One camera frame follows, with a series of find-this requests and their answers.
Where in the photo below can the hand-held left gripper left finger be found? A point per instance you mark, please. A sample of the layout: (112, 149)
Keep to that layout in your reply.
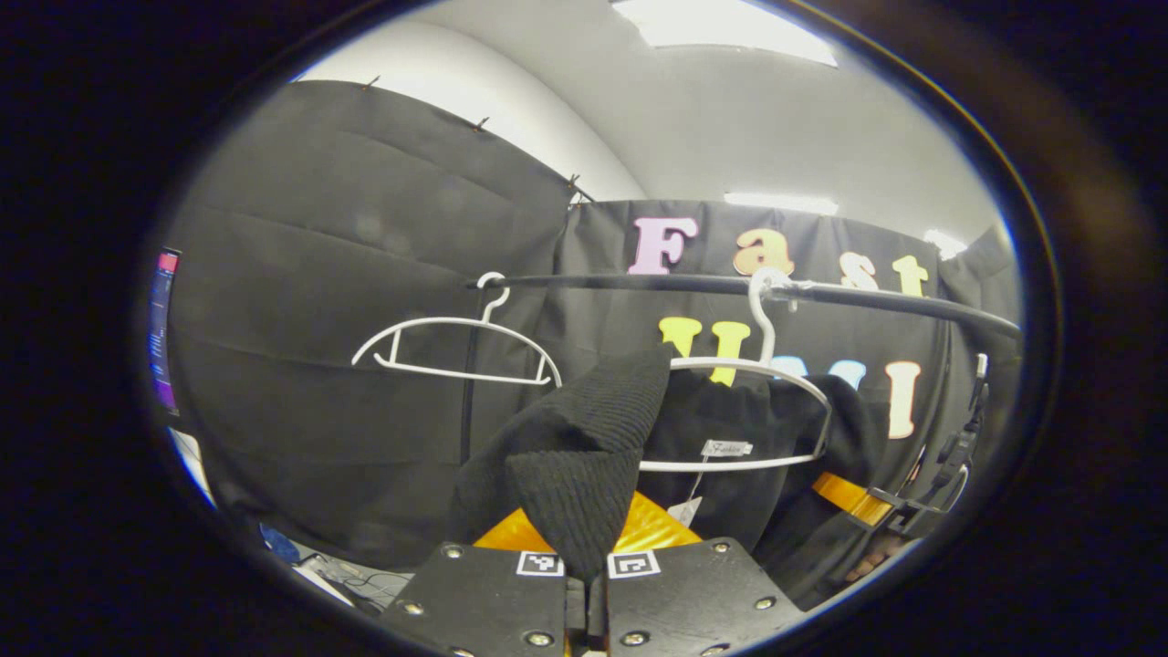
(484, 602)

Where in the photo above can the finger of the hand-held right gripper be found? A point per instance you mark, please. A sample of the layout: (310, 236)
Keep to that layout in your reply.
(844, 493)

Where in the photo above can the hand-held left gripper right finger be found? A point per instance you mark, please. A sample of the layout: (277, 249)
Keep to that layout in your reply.
(693, 602)

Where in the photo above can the black knit-collar jacket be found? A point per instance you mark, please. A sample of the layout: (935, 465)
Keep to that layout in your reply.
(584, 438)

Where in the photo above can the black metal clothes rack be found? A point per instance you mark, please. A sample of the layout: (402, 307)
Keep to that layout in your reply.
(867, 297)

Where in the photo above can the white hanger with bar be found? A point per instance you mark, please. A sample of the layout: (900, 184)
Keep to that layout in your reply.
(765, 315)

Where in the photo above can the white empty clothes hanger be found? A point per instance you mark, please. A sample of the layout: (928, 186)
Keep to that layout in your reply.
(438, 322)

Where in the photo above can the white paper hang tag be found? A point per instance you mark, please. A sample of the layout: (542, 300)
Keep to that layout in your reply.
(684, 511)

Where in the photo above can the ceiling light panel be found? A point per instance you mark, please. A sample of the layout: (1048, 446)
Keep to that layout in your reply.
(721, 27)
(944, 244)

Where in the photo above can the black backdrop cloth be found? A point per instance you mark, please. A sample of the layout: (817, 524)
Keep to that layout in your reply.
(319, 228)

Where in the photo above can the computer monitor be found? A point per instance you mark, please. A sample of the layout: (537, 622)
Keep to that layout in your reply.
(164, 338)

